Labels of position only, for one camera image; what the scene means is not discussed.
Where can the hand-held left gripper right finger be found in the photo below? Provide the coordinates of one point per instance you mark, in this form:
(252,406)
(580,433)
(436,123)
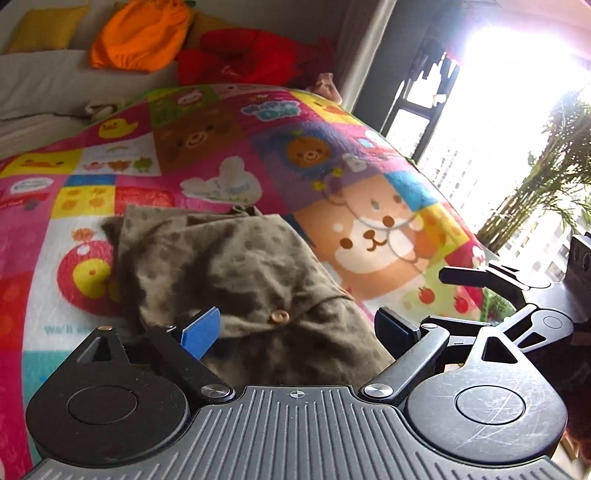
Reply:
(395,328)

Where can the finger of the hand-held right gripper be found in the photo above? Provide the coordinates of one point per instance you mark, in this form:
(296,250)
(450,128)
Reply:
(549,321)
(461,275)

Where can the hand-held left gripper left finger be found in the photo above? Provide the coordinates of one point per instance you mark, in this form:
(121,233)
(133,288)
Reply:
(201,333)

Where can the person's right forearm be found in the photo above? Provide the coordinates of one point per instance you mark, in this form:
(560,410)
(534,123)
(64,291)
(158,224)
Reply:
(579,392)

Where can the hanging dark clothes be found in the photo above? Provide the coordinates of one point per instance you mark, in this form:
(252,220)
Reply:
(436,62)

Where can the tall green palm plant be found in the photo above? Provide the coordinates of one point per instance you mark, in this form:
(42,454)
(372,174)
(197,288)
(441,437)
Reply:
(545,184)

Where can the colourful printed blanket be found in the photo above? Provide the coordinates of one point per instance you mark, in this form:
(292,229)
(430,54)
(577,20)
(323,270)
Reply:
(138,157)

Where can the small pink plush toy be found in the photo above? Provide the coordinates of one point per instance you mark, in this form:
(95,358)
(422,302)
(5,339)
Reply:
(325,86)

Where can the grey curtain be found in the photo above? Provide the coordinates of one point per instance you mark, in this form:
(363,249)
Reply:
(369,55)

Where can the small white device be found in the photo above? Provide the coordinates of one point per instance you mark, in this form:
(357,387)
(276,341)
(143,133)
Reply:
(100,110)

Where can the red plush garment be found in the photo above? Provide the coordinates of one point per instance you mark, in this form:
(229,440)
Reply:
(249,60)

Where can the sofa with white cover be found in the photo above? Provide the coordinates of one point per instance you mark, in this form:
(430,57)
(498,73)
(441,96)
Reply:
(41,83)

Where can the orange cloth bag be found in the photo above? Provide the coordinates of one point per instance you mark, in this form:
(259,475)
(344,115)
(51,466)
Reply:
(138,37)

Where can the mustard cushion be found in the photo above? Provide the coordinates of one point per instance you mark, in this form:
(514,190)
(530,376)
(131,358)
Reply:
(205,25)

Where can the yellow cushion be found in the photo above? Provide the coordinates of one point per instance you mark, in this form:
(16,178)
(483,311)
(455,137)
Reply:
(46,27)

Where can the black window frame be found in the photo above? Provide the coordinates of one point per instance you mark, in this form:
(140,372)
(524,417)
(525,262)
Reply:
(401,115)

